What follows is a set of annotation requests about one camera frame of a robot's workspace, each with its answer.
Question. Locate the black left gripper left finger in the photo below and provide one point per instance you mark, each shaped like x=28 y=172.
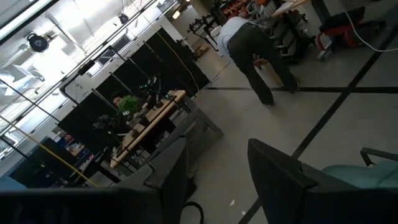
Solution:
x=168 y=186

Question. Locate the person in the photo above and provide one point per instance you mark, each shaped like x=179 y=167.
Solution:
x=248 y=46
x=117 y=100

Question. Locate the red cart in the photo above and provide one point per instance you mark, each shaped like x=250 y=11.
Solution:
x=339 y=32

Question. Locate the black partition screen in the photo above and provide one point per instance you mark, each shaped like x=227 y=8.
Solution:
x=174 y=62

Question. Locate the wooden background table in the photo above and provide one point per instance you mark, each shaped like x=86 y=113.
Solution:
x=149 y=124

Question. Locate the small background plant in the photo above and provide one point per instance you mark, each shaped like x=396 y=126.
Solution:
x=129 y=104

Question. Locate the green slide sandal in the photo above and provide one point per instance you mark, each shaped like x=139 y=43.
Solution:
x=367 y=177

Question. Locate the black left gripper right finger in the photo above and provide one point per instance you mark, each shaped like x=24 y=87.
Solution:
x=280 y=193

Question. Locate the black ceiling spotlight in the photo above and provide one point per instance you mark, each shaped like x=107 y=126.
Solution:
x=38 y=43
x=123 y=18

